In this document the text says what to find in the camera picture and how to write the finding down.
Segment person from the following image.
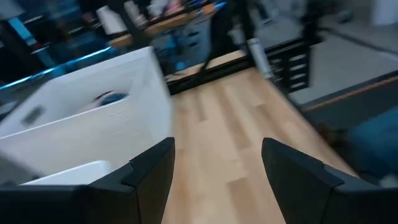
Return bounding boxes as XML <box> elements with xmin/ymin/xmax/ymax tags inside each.
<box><xmin>317</xmin><ymin>105</ymin><xmax>398</xmax><ymax>187</ymax></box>

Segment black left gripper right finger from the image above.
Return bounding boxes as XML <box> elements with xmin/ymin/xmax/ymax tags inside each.
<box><xmin>262</xmin><ymin>138</ymin><xmax>379</xmax><ymax>224</ymax></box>

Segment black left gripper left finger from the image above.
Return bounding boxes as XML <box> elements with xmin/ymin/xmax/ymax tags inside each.
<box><xmin>86</xmin><ymin>137</ymin><xmax>176</xmax><ymax>224</ymax></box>

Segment wooden workbench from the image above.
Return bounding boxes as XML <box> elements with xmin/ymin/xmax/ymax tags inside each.
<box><xmin>108</xmin><ymin>1</ymin><xmax>228</xmax><ymax>49</ymax></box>

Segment silver aluminium frame post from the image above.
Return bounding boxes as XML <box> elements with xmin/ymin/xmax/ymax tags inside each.
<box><xmin>247</xmin><ymin>37</ymin><xmax>275</xmax><ymax>79</ymax></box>

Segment white cylindrical container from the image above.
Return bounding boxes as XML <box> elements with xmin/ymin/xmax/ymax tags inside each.
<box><xmin>95</xmin><ymin>4</ymin><xmax>128</xmax><ymax>35</ymax></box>

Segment black aluminium table frame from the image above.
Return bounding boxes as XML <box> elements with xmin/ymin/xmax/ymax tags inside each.
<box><xmin>164</xmin><ymin>35</ymin><xmax>398</xmax><ymax>125</ymax></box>

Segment white perforated plastic basket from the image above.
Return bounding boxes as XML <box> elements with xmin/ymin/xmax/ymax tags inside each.
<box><xmin>20</xmin><ymin>160</ymin><xmax>112</xmax><ymax>187</ymax></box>
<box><xmin>0</xmin><ymin>45</ymin><xmax>174</xmax><ymax>185</ymax></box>

